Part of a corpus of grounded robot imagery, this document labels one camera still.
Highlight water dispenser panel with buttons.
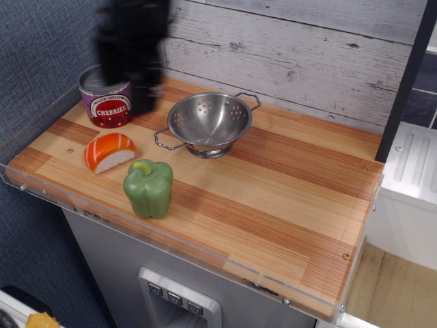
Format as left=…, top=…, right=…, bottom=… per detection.
left=139, top=266, right=223, bottom=327

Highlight salmon nigiri sushi toy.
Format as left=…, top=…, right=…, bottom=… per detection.
left=83, top=133, right=137, bottom=174

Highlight grey toy fridge cabinet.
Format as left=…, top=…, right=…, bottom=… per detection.
left=64, top=210, right=316, bottom=327

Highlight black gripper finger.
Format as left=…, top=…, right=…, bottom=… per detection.
left=97, top=44, right=130, bottom=85
left=131, top=74, right=163, bottom=116

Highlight black braided cable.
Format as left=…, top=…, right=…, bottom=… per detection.
left=0, top=309, right=18, bottom=328

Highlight right black vertical post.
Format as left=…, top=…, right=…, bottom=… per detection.
left=375, top=0, right=436, bottom=163

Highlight green bell pepper toy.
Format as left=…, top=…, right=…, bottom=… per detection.
left=123, top=159, right=173, bottom=219

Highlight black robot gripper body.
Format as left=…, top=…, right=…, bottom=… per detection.
left=95, top=0, right=173, bottom=90

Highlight steel colander with handles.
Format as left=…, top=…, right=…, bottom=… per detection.
left=154, top=92, right=261, bottom=159

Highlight clear acrylic table guard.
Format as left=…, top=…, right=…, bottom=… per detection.
left=0, top=46, right=385, bottom=325

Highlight white toy sink unit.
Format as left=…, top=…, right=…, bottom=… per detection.
left=365, top=122, right=436, bottom=269

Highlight cherries can toy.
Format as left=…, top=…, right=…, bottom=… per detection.
left=77, top=65, right=133, bottom=128

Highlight yellow cloth object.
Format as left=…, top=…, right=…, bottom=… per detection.
left=25, top=312, right=61, bottom=328

